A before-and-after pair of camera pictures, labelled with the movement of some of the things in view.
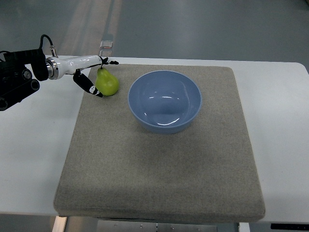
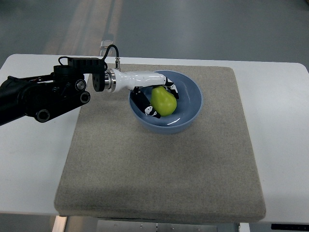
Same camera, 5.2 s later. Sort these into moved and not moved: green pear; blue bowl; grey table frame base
Moved: green pear
Not moved: blue bowl; grey table frame base
